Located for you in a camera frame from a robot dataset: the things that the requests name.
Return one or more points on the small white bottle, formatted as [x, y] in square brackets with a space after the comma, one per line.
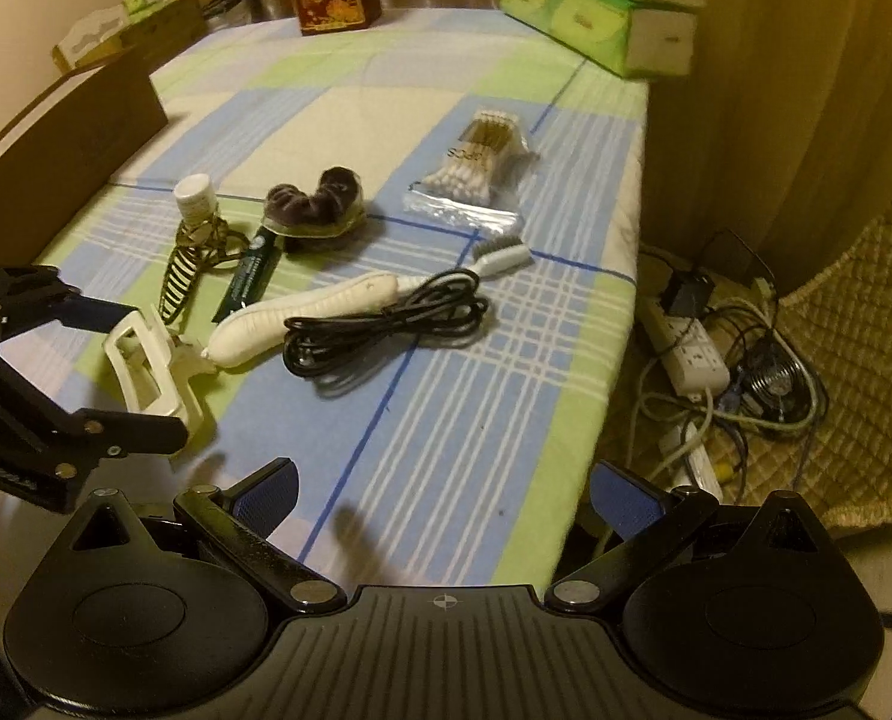
[194, 195]

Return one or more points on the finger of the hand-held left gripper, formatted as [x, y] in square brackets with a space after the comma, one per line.
[33, 292]
[116, 435]

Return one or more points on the bag of cotton swabs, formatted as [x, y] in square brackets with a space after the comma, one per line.
[468, 165]

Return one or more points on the small brown cardboard box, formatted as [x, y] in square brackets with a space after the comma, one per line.
[164, 22]

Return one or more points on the stack of green tissue packs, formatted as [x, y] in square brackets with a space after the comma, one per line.
[588, 7]

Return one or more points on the tissue box with white top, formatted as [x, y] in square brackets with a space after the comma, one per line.
[97, 34]

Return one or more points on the quilted yellow mat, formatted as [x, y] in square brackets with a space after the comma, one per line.
[865, 360]

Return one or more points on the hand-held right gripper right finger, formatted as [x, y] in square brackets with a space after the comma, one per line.
[626, 504]

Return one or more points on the dark green toothpaste tube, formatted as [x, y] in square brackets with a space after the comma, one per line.
[249, 277]

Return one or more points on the white hair claw clip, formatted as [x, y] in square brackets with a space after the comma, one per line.
[149, 375]

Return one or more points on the beige curtain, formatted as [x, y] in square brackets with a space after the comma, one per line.
[805, 90]

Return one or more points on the dark scrunchie in plastic pack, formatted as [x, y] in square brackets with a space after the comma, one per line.
[314, 202]

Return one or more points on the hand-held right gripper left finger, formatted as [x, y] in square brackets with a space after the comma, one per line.
[269, 496]

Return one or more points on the white electric toothbrush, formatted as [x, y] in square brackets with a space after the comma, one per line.
[303, 311]

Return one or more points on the striped yellow black hair clip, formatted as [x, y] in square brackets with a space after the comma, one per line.
[183, 277]

